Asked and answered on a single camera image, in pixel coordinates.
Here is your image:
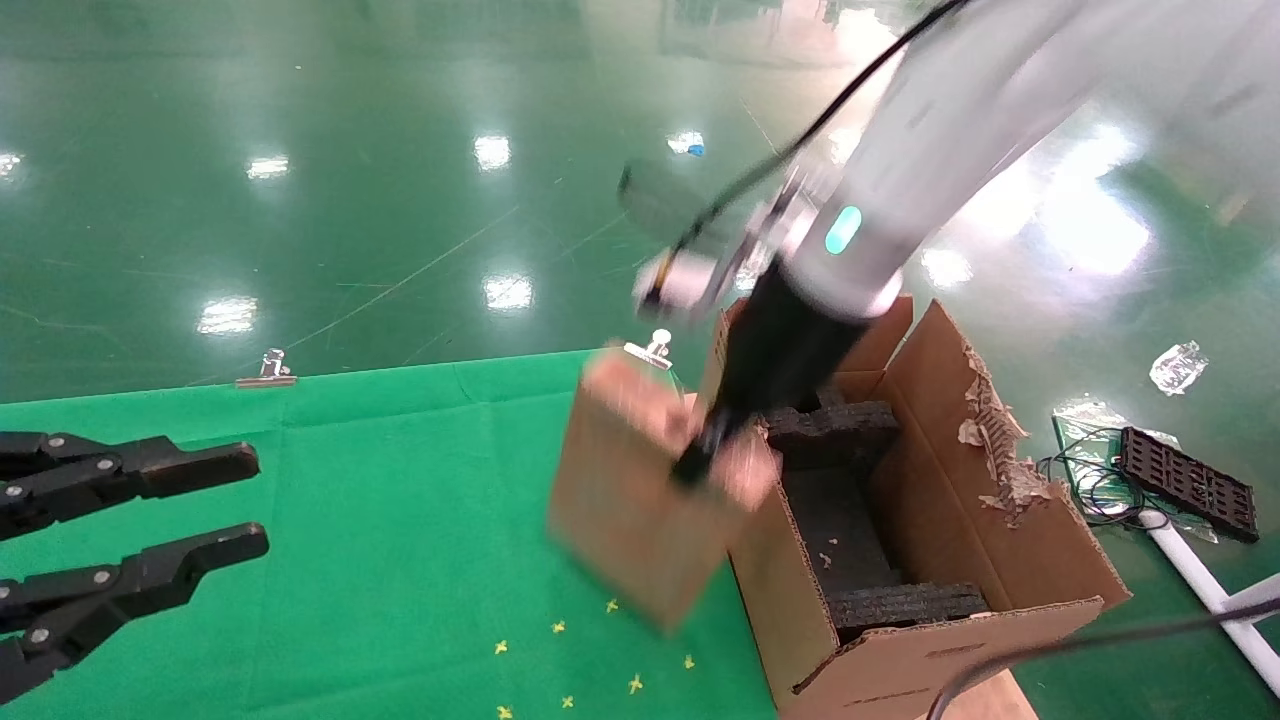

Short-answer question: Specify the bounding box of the flat black foam liner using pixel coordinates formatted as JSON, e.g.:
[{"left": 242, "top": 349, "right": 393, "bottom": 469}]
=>
[{"left": 780, "top": 470, "right": 906, "bottom": 591}]

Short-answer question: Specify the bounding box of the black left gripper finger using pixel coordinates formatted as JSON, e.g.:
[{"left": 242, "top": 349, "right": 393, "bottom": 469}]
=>
[
  {"left": 0, "top": 432, "right": 261, "bottom": 541},
  {"left": 0, "top": 523, "right": 270, "bottom": 704}
]

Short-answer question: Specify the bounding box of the small taped cardboard box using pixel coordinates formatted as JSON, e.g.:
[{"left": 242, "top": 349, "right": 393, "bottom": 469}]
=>
[{"left": 547, "top": 345, "right": 783, "bottom": 633}]

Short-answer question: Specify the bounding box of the black perforated tray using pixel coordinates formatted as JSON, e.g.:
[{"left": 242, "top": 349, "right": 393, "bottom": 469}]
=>
[{"left": 1117, "top": 426, "right": 1261, "bottom": 545}]

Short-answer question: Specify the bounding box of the clear plastic bag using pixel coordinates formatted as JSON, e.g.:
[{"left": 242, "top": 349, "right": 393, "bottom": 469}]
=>
[{"left": 1052, "top": 400, "right": 1223, "bottom": 546}]

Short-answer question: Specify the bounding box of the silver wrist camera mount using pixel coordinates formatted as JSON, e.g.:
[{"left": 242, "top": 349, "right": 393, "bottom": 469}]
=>
[{"left": 633, "top": 170, "right": 833, "bottom": 323}]

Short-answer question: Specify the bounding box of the large open cardboard carton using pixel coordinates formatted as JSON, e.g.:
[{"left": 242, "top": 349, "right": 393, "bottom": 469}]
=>
[{"left": 700, "top": 295, "right": 1131, "bottom": 720}]

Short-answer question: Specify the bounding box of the crumpled clear plastic wrapper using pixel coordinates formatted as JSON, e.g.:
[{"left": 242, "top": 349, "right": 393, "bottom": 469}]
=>
[{"left": 1150, "top": 342, "right": 1209, "bottom": 396}]

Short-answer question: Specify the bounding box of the green table cloth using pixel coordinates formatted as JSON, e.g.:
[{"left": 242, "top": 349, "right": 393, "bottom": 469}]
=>
[{"left": 0, "top": 350, "right": 781, "bottom": 720}]

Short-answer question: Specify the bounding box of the black foam insert block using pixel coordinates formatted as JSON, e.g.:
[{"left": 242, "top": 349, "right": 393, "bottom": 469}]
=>
[
  {"left": 765, "top": 388, "right": 901, "bottom": 471},
  {"left": 826, "top": 583, "right": 991, "bottom": 643}
]

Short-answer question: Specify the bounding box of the white pipe frame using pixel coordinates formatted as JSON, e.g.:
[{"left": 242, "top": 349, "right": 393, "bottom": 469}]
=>
[{"left": 1145, "top": 508, "right": 1280, "bottom": 696}]

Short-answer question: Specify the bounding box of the silver binder clip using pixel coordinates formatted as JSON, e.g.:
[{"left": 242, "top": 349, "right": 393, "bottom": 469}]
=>
[
  {"left": 235, "top": 348, "right": 298, "bottom": 389},
  {"left": 623, "top": 328, "right": 673, "bottom": 371}
]

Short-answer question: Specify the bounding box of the coiled thin black cable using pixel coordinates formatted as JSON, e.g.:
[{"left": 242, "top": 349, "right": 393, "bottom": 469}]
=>
[{"left": 1036, "top": 428, "right": 1173, "bottom": 531}]

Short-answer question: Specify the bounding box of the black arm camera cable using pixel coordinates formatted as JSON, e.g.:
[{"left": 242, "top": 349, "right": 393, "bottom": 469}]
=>
[{"left": 620, "top": 0, "right": 1280, "bottom": 720}]

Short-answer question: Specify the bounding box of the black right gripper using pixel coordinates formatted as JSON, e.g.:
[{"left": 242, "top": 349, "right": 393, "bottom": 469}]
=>
[{"left": 668, "top": 265, "right": 873, "bottom": 491}]

